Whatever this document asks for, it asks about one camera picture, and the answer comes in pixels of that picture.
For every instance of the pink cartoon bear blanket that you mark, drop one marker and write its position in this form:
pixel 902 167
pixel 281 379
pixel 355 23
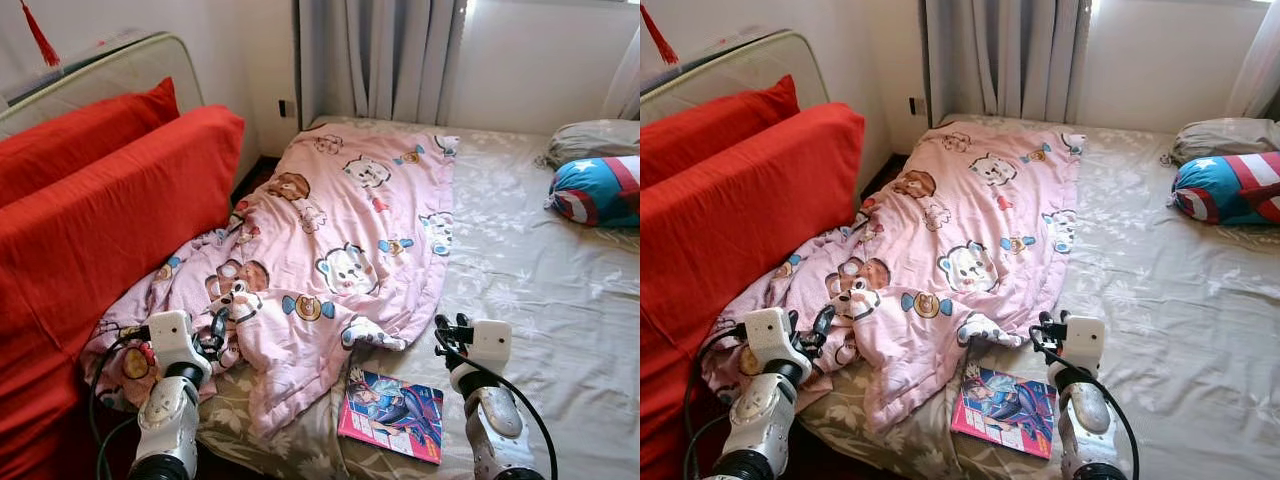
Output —
pixel 980 220
pixel 350 220

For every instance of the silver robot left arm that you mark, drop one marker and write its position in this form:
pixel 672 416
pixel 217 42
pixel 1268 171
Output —
pixel 760 415
pixel 165 420

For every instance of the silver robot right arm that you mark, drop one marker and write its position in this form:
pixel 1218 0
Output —
pixel 495 415
pixel 1085 415

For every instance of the olive floral bed sheet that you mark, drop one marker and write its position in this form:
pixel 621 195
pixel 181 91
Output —
pixel 540 300
pixel 1170 300

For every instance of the red and blue comic book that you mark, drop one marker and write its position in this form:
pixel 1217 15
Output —
pixel 395 415
pixel 1005 412

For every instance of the red covered sofa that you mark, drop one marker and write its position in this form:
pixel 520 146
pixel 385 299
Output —
pixel 90 250
pixel 720 250

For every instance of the blue star shield pillow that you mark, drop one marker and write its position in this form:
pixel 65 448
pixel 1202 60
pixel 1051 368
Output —
pixel 590 190
pixel 1220 190

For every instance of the red cushion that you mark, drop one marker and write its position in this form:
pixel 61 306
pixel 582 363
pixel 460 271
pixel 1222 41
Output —
pixel 720 130
pixel 80 140

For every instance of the grey floral pillow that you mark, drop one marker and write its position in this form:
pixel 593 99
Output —
pixel 600 140
pixel 1230 138

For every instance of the white quilted mattress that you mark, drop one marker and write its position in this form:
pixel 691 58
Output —
pixel 120 75
pixel 760 70

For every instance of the grey curtain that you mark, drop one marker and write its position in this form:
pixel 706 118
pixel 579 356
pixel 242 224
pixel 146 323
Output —
pixel 1010 60
pixel 380 60

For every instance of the white sheer curtain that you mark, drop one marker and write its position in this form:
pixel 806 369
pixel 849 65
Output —
pixel 1260 60
pixel 625 80

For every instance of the red hanging tassel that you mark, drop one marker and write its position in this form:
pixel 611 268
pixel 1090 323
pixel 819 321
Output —
pixel 660 35
pixel 38 35

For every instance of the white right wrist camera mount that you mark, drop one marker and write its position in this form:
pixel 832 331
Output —
pixel 490 345
pixel 1083 345

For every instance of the dark wall socket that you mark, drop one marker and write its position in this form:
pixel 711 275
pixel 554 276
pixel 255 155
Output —
pixel 917 105
pixel 287 108

